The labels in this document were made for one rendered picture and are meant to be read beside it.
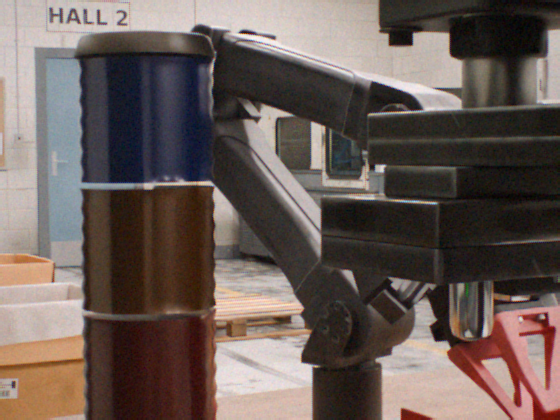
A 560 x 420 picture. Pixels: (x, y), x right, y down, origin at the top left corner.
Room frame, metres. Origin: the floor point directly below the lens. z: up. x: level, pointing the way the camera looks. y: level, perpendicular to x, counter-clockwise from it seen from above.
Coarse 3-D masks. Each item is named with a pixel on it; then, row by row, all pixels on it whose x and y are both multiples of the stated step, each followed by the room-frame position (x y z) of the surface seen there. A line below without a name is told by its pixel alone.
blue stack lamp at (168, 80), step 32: (96, 64) 0.31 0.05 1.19; (128, 64) 0.30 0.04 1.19; (160, 64) 0.30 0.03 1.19; (192, 64) 0.31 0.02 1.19; (96, 96) 0.31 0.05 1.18; (128, 96) 0.30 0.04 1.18; (160, 96) 0.30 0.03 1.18; (192, 96) 0.31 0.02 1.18; (96, 128) 0.31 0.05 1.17; (128, 128) 0.30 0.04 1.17; (160, 128) 0.30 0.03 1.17; (192, 128) 0.31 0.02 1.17; (96, 160) 0.31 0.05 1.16; (128, 160) 0.30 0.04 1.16; (160, 160) 0.30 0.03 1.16; (192, 160) 0.31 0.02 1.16
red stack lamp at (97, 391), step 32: (96, 320) 0.31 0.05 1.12; (128, 320) 0.30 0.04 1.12; (160, 320) 0.30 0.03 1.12; (192, 320) 0.31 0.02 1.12; (96, 352) 0.31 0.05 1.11; (128, 352) 0.30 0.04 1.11; (160, 352) 0.30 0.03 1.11; (192, 352) 0.31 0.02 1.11; (96, 384) 0.31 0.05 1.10; (128, 384) 0.30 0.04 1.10; (160, 384) 0.30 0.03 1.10; (192, 384) 0.31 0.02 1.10; (96, 416) 0.31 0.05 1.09; (128, 416) 0.30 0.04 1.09; (160, 416) 0.30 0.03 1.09; (192, 416) 0.31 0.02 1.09
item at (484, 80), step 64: (512, 64) 0.55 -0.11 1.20; (384, 128) 0.59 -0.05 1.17; (448, 128) 0.54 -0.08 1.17; (512, 128) 0.50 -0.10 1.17; (384, 192) 0.57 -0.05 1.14; (448, 192) 0.53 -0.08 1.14; (512, 192) 0.54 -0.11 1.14; (320, 256) 0.58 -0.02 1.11; (384, 256) 0.53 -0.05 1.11; (448, 256) 0.50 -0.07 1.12; (512, 256) 0.51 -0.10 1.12
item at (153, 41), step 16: (96, 32) 0.31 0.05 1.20; (112, 32) 0.30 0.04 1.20; (128, 32) 0.30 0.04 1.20; (144, 32) 0.30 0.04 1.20; (160, 32) 0.30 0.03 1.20; (176, 32) 0.31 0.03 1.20; (80, 48) 0.31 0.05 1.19; (96, 48) 0.30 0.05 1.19; (112, 48) 0.30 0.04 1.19; (128, 48) 0.30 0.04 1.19; (144, 48) 0.30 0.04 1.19; (160, 48) 0.30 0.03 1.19; (176, 48) 0.30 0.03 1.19; (192, 48) 0.31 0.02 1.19; (208, 48) 0.31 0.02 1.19
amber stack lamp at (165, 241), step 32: (96, 192) 0.31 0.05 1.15; (128, 192) 0.30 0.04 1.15; (160, 192) 0.30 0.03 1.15; (192, 192) 0.31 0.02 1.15; (96, 224) 0.31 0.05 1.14; (128, 224) 0.30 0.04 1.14; (160, 224) 0.30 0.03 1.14; (192, 224) 0.31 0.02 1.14; (96, 256) 0.31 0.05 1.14; (128, 256) 0.30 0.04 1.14; (160, 256) 0.30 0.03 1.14; (192, 256) 0.31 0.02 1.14; (96, 288) 0.31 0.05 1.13; (128, 288) 0.30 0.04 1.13; (160, 288) 0.30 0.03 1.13; (192, 288) 0.31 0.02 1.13
